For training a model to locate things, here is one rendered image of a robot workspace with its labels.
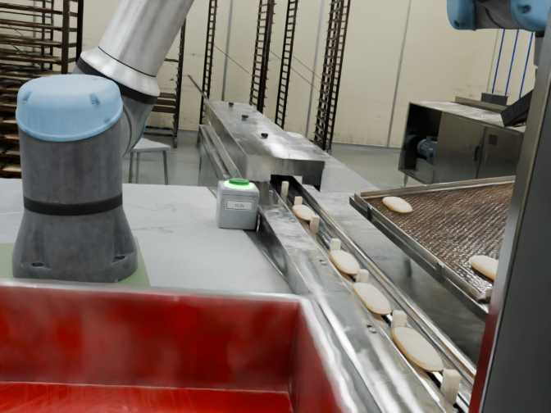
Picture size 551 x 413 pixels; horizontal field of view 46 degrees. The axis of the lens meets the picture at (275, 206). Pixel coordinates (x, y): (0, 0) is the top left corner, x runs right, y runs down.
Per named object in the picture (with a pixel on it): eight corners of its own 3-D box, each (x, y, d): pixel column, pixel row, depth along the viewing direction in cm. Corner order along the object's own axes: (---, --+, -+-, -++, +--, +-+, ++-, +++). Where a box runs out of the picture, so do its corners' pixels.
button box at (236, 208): (211, 233, 126) (216, 179, 124) (252, 236, 128) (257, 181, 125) (216, 247, 119) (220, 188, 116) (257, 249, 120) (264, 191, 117)
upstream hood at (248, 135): (203, 117, 261) (205, 96, 259) (247, 121, 265) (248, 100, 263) (243, 187, 143) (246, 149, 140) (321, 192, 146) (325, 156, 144)
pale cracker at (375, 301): (346, 285, 88) (347, 277, 88) (372, 286, 89) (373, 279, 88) (368, 315, 78) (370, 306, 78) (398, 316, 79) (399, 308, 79)
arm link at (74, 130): (5, 202, 72) (-4, 80, 69) (43, 174, 85) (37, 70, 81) (113, 206, 73) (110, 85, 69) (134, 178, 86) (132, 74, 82)
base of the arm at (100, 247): (12, 297, 72) (6, 212, 69) (12, 251, 85) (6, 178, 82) (147, 283, 77) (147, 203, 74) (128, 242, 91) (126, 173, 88)
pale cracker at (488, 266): (462, 261, 89) (462, 253, 89) (486, 257, 90) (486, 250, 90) (503, 288, 80) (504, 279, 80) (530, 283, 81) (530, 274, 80)
